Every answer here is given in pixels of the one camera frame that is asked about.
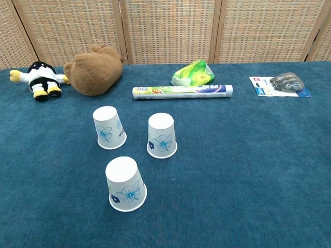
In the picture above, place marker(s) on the white floral paper cup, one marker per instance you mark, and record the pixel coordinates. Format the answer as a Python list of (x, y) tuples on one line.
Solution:
[(121, 170), (108, 117), (161, 124)]

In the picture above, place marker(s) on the cling film roll box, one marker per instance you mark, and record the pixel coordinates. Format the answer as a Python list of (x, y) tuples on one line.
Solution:
[(181, 92)]

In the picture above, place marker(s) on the green snack packet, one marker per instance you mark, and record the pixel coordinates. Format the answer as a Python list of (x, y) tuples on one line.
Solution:
[(192, 73)]

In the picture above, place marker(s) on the blue carpet table cover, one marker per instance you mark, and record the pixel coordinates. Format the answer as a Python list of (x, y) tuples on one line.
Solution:
[(232, 168)]

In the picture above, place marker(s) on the brown bear plush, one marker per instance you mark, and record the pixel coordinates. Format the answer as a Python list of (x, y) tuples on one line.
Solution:
[(95, 75)]

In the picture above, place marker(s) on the woven rattan folding screen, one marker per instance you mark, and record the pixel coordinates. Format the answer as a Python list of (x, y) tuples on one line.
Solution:
[(168, 28)]

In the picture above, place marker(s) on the correction tape blister pack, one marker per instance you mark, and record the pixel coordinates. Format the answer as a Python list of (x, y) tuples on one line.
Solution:
[(280, 86)]

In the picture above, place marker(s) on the black white penguin plush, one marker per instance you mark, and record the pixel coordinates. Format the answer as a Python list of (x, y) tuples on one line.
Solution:
[(41, 76)]

